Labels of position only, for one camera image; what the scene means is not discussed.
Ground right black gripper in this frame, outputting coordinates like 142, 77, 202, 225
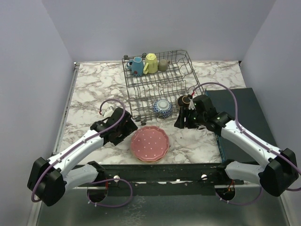
174, 106, 206, 129

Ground dark brown patterned bowl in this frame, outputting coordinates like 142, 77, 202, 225
177, 95, 192, 108

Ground red blue patterned bowl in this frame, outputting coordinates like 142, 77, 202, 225
153, 99, 173, 119

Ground pink dotted plate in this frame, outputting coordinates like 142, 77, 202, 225
130, 126, 170, 158

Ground tan plate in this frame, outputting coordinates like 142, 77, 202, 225
136, 156, 164, 163

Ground grey wire dish rack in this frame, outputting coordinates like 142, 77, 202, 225
122, 49, 200, 126

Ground small grey mug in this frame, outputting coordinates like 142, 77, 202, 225
158, 59, 169, 72

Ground yellow cream mug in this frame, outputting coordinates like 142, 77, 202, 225
143, 53, 158, 74

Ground blue mug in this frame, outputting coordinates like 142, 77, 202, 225
127, 56, 144, 76

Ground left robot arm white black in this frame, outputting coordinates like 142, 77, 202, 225
27, 107, 137, 206

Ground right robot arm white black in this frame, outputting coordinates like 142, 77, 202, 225
174, 95, 301, 196

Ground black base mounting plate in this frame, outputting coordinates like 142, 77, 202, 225
77, 162, 244, 197

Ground dark blue box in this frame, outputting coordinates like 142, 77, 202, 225
205, 88, 277, 164

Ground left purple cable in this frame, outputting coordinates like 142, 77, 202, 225
32, 98, 134, 208

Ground purple cable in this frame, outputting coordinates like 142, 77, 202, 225
191, 82, 301, 205
32, 98, 134, 208

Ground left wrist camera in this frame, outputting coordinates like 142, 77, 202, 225
100, 106, 115, 118

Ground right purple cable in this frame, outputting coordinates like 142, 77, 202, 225
191, 82, 301, 205

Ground aluminium rail frame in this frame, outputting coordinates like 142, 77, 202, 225
25, 61, 79, 226

